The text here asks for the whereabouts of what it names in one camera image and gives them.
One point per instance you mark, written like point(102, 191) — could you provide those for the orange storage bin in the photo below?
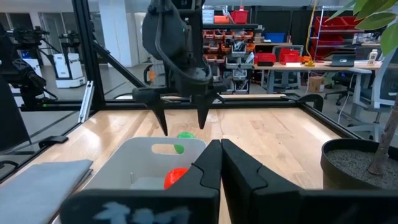
point(221, 19)

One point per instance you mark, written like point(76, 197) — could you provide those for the parts shelf with orange drawers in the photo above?
point(217, 43)

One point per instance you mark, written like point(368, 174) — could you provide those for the white workshop desk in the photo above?
point(323, 66)

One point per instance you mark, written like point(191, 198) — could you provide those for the grey plastic tupperware bin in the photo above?
point(136, 165)

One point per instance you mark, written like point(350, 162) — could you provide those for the grey laptop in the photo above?
point(343, 59)

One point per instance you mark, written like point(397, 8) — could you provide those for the white office chair base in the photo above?
point(382, 90)

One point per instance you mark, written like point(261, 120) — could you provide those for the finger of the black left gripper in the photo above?
point(202, 107)
point(161, 113)

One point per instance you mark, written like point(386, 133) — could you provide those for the metal rack with red bins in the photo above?
point(329, 23)

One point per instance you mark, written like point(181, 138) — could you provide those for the black table clamp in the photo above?
point(306, 99)
point(53, 141)

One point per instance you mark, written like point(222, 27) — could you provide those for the white plastic bottle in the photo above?
point(372, 57)

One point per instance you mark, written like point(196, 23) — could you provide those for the black aluminium table frame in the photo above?
point(90, 62)

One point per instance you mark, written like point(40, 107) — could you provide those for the red storage bin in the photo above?
point(239, 17)
point(289, 56)
point(265, 58)

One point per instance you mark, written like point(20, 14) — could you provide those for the red toy tomato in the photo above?
point(174, 177)

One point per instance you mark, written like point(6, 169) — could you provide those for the green toy bell pepper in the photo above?
point(185, 135)

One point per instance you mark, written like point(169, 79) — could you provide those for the grey folded cloth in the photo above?
point(40, 189)

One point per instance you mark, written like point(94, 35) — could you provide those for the cardboard box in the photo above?
point(316, 84)

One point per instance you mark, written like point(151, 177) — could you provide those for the blue storage bin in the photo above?
point(274, 37)

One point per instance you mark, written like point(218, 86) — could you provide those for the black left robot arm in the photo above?
point(164, 31)

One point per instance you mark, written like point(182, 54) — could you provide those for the green plant in black pot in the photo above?
point(342, 174)

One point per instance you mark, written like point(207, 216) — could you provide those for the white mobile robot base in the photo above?
point(68, 68)

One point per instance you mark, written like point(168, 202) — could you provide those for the silver aluminium extrusion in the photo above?
point(85, 102)

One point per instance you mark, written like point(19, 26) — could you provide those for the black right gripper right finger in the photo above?
point(242, 186)

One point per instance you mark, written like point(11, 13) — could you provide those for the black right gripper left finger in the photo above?
point(202, 180)

